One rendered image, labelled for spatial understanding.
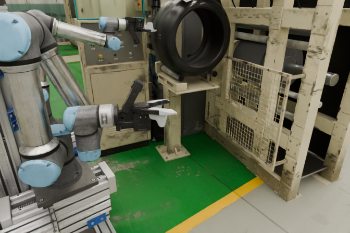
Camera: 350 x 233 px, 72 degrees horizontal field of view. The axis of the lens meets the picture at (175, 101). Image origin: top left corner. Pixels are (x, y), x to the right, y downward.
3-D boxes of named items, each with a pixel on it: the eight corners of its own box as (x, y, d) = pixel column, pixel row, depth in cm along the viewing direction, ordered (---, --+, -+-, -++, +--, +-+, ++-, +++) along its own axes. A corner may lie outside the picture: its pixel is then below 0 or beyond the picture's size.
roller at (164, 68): (159, 66, 196) (163, 63, 197) (162, 71, 198) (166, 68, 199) (177, 77, 167) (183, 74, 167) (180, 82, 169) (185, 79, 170)
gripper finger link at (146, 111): (164, 113, 77) (141, 109, 81) (163, 107, 77) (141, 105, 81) (156, 117, 73) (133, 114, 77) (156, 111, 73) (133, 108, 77)
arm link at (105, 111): (101, 102, 81) (98, 108, 74) (115, 101, 82) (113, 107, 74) (103, 123, 83) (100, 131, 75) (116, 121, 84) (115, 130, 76)
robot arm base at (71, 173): (46, 194, 90) (40, 173, 86) (40, 173, 102) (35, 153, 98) (87, 179, 98) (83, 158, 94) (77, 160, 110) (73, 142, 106)
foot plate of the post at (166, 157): (155, 147, 249) (155, 144, 248) (178, 141, 260) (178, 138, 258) (165, 162, 227) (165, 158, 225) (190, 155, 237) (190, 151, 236)
